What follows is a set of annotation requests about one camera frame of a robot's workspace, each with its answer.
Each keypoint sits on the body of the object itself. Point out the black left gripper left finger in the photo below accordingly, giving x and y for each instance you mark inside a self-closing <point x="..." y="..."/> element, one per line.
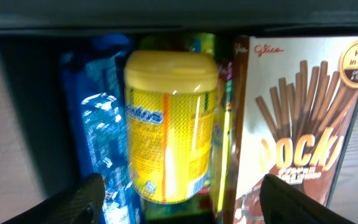
<point x="81" y="203"/>

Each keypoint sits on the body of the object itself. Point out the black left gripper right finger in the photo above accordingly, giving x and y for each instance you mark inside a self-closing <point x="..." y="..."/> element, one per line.
<point x="283" y="204"/>

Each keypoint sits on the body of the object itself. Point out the green gummy worms bag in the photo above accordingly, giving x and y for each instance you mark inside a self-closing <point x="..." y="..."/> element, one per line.
<point x="210" y="124"/>

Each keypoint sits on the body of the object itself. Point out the brown Pocky box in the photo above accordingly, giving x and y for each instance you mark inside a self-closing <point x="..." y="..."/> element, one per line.
<point x="293" y="104"/>

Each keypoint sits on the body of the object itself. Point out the blue cookie package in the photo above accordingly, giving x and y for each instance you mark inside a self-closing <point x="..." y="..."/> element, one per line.
<point x="92" y="78"/>

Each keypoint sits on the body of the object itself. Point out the yellow candy canister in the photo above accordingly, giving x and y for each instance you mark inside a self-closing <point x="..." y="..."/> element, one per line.
<point x="169" y="124"/>

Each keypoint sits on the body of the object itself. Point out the dark green flip-lid box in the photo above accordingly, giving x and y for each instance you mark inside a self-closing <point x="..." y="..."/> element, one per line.
<point x="37" y="156"/>

